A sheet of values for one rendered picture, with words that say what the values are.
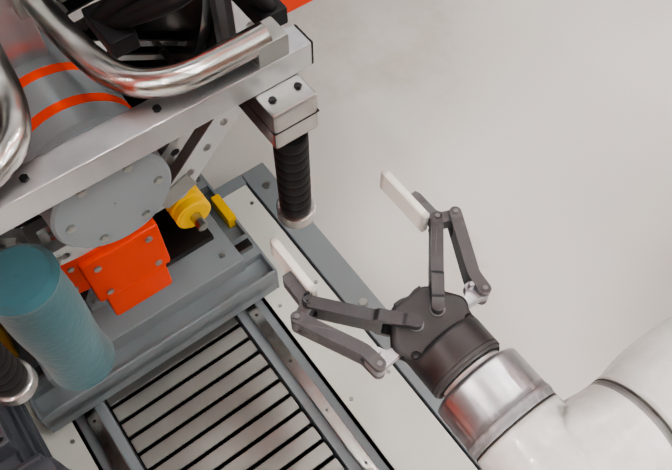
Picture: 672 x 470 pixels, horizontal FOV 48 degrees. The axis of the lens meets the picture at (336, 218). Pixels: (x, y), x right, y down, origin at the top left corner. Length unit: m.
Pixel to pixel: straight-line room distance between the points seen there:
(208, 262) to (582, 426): 0.93
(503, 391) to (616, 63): 1.58
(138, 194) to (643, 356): 0.49
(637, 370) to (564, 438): 0.09
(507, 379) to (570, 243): 1.14
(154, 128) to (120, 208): 0.15
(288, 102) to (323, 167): 1.12
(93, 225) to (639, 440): 0.53
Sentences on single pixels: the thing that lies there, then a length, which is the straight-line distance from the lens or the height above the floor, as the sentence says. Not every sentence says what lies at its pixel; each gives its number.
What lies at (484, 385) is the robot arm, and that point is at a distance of 0.65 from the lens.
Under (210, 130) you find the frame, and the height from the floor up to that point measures 0.69.
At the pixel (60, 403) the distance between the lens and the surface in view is 1.48.
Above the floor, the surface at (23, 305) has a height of 0.74.
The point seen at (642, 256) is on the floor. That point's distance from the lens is 1.81.
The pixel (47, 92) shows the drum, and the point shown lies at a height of 0.92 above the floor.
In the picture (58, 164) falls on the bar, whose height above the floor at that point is 0.98.
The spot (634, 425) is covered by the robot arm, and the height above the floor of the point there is 0.88.
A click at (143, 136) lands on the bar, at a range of 0.65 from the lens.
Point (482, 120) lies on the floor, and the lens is 1.93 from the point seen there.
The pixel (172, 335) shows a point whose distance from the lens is 1.45.
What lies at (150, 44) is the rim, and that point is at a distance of 1.02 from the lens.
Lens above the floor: 1.48
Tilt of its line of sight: 59 degrees down
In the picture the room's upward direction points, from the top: straight up
